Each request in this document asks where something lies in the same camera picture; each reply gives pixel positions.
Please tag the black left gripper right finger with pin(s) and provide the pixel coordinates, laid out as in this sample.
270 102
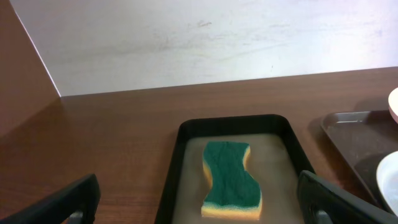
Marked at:
323 202

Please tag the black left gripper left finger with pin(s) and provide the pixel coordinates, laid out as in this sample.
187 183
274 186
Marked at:
77 203

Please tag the white deep plate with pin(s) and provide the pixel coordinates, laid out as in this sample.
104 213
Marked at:
386 177

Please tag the green and yellow sponge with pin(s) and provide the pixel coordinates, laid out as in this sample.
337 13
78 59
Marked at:
234 193

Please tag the pinkish white plate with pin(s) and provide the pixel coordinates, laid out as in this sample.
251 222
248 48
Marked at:
393 104

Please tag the small black water tray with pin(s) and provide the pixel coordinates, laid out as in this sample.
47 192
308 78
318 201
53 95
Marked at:
276 161

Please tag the large dark serving tray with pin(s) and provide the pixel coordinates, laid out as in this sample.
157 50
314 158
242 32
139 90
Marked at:
363 138

